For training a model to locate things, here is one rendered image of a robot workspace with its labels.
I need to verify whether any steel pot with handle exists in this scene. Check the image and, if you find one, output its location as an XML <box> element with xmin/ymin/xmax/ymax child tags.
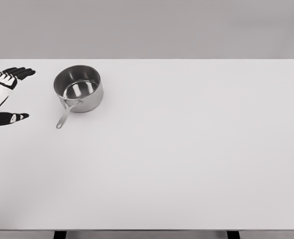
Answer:
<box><xmin>53</xmin><ymin>65</ymin><xmax>104</xmax><ymax>129</ymax></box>

